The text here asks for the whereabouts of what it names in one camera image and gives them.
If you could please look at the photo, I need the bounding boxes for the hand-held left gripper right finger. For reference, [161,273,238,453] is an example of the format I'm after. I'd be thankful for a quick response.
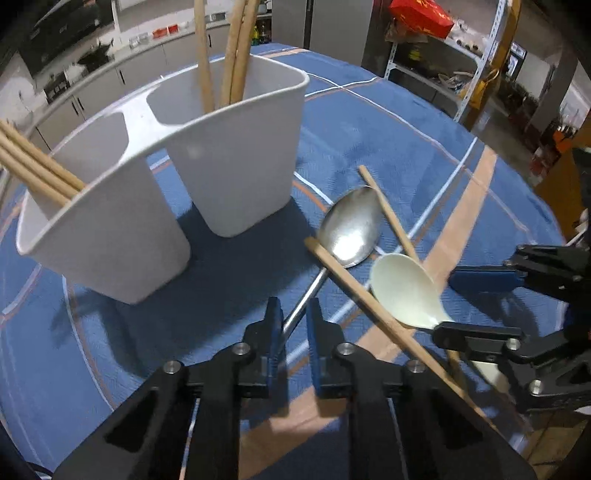
[306,298,539,480]

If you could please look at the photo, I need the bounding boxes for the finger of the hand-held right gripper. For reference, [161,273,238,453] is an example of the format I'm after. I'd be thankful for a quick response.
[448,244,591,302]
[431,322,591,413]

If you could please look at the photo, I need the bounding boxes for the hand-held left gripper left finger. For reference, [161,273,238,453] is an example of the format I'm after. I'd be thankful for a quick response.
[53,296,286,480]

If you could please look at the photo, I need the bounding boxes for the wooden chopstick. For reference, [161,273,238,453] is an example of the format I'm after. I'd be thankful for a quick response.
[358,165,481,402]
[0,119,87,191]
[0,137,79,199]
[0,156,70,208]
[193,0,216,113]
[220,0,250,108]
[231,0,262,103]
[304,236,499,433]

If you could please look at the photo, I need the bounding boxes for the white ceramic spoon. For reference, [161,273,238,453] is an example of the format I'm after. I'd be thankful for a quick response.
[369,253,511,398]

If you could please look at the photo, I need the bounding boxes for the metal spoon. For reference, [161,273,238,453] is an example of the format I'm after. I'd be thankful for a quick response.
[281,185,385,340]

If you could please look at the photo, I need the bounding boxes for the white two-compartment utensil holder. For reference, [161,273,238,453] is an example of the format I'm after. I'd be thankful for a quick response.
[16,54,311,305]

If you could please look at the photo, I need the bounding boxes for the blue plaid tablecloth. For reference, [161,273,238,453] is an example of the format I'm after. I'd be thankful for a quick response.
[0,41,568,480]

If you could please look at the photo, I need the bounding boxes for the white metal shelf rack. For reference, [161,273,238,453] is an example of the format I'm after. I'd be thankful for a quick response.
[383,0,513,123]

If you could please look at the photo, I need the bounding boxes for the red plastic bag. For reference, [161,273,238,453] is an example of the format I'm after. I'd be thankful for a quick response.
[389,0,455,40]

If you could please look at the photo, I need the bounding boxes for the grey lower cabinets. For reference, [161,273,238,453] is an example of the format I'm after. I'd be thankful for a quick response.
[34,25,278,144]

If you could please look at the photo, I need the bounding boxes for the grey refrigerator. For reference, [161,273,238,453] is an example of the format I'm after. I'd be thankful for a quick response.
[272,0,392,77]

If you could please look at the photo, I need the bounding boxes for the black wok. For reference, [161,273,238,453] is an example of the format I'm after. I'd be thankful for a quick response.
[78,41,115,65]

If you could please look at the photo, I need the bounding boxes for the black range hood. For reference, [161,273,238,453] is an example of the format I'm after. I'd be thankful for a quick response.
[18,0,116,75]

